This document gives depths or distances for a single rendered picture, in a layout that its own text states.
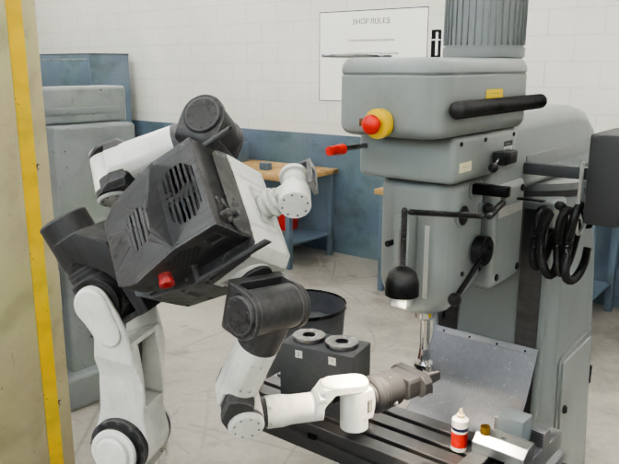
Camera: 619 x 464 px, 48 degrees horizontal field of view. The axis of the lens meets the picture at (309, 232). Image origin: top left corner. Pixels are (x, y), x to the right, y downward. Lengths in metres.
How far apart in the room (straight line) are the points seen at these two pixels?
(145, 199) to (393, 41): 5.33
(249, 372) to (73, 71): 7.65
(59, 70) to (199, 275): 7.84
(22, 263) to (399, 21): 4.50
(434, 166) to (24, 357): 2.02
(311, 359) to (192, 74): 6.63
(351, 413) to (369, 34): 5.40
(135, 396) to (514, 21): 1.24
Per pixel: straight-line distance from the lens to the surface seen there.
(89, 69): 8.63
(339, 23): 6.93
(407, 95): 1.40
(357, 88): 1.46
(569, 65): 5.92
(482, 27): 1.75
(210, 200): 1.29
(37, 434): 3.19
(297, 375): 1.93
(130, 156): 1.59
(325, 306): 3.97
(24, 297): 2.96
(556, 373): 2.13
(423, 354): 1.75
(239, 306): 1.31
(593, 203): 1.72
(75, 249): 1.60
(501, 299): 2.04
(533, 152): 1.91
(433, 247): 1.57
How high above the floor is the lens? 1.87
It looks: 14 degrees down
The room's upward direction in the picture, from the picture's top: straight up
